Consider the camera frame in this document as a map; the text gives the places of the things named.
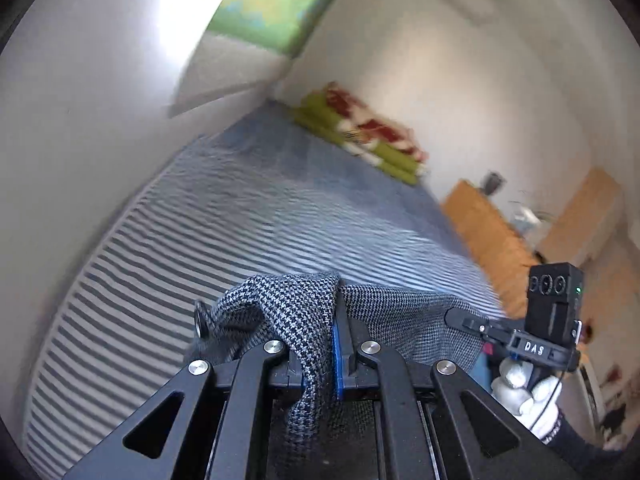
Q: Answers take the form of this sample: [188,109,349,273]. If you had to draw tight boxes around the green folded quilt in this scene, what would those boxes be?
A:
[293,92,425,185]

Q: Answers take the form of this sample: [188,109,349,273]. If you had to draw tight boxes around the dark ceramic vase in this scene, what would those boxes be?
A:
[480,171,506,196]

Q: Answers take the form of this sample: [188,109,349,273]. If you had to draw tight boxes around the green landscape wall scroll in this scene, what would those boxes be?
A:
[167,0,362,118]

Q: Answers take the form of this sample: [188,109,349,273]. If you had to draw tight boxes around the wooden slatted bed rail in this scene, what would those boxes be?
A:
[442,179,539,318]

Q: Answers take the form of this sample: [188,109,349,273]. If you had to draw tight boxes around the black cable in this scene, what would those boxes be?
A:
[527,368,569,434]

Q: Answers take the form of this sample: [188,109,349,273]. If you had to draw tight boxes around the wooden door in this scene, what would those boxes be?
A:
[537,167,624,266]

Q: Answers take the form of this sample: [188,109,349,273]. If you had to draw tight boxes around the red cream folded blanket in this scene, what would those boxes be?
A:
[322,81,428,164]

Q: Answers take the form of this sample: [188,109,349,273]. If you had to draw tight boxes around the potted spider plant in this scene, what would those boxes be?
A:
[509,200,544,235]

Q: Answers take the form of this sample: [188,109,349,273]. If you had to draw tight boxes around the blue white striped bed sheet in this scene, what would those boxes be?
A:
[23,103,503,479]

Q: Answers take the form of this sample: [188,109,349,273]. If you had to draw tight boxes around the black camera box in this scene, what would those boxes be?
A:
[525,262,584,348]

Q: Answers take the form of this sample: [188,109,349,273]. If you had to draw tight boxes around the white gloved right hand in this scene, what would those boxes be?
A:
[491,358,562,444]

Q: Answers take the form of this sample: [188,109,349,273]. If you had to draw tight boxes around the grey houndstooth shorts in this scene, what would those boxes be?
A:
[184,272,482,479]

